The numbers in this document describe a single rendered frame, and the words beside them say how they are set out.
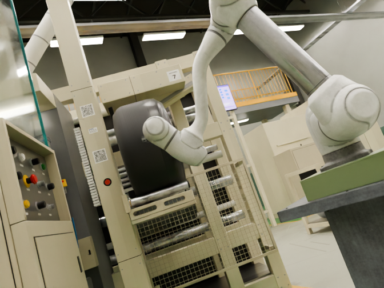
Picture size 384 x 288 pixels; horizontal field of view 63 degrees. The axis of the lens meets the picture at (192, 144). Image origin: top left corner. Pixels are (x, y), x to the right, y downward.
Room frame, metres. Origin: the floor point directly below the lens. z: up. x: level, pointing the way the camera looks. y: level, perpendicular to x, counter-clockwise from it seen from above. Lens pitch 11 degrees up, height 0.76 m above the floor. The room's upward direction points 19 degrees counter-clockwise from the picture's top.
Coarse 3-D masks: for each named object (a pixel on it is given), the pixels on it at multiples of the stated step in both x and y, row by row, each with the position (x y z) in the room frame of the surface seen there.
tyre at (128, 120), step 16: (128, 112) 1.67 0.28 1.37; (144, 112) 1.66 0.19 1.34; (160, 112) 1.67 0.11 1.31; (128, 128) 1.61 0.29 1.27; (128, 144) 1.60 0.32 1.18; (144, 144) 1.61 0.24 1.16; (128, 160) 1.63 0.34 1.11; (144, 160) 1.63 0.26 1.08; (160, 160) 1.65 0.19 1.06; (176, 160) 1.69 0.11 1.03; (128, 176) 1.72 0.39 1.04; (144, 176) 1.67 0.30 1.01; (160, 176) 1.70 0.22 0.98; (176, 176) 1.74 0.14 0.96; (144, 192) 1.75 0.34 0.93
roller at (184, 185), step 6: (174, 186) 1.76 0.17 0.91; (180, 186) 1.77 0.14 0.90; (186, 186) 1.77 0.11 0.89; (156, 192) 1.75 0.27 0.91; (162, 192) 1.75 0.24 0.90; (168, 192) 1.76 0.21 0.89; (174, 192) 1.77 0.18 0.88; (132, 198) 1.74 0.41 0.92; (138, 198) 1.73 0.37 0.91; (144, 198) 1.73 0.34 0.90; (150, 198) 1.74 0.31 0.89; (156, 198) 1.75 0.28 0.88; (132, 204) 1.72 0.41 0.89; (138, 204) 1.74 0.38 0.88
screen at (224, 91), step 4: (220, 88) 5.95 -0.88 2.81; (224, 88) 5.99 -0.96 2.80; (228, 88) 6.03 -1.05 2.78; (220, 92) 5.93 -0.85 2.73; (224, 92) 5.97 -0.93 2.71; (228, 92) 6.01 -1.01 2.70; (224, 96) 5.96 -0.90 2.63; (228, 96) 6.00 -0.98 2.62; (232, 96) 6.04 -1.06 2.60; (224, 100) 5.94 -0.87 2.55; (228, 100) 5.98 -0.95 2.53; (232, 100) 6.02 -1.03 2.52; (208, 104) 5.78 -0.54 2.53; (224, 104) 5.93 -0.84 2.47; (228, 104) 5.97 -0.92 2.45; (232, 104) 6.01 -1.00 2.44; (228, 108) 5.95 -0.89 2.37; (232, 108) 5.99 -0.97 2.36; (236, 108) 6.03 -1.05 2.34
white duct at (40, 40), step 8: (72, 0) 2.11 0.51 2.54; (48, 16) 2.03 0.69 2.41; (40, 24) 2.03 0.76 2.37; (48, 24) 2.03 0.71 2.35; (40, 32) 2.02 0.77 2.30; (48, 32) 2.05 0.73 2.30; (32, 40) 2.01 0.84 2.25; (40, 40) 2.02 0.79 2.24; (48, 40) 2.07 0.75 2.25; (32, 48) 2.01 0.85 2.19; (40, 48) 2.04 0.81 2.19; (32, 56) 2.02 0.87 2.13; (40, 56) 2.07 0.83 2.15; (32, 64) 2.03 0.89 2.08; (32, 72) 2.07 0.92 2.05
